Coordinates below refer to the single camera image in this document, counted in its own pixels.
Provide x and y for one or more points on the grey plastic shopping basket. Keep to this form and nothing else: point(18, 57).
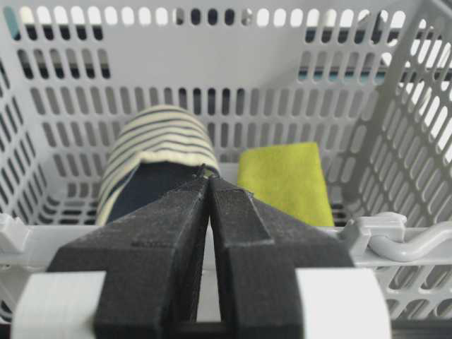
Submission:
point(369, 82)

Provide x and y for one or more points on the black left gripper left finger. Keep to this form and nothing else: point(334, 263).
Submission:
point(153, 260)

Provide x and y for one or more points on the yellow-green cloth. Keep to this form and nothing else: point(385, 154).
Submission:
point(289, 178)

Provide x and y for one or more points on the striped cream navy cloth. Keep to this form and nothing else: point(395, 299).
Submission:
point(158, 134)

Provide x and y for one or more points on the grey basket handle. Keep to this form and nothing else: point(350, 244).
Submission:
point(416, 248)

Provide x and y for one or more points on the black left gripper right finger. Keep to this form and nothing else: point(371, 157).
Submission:
point(257, 251)

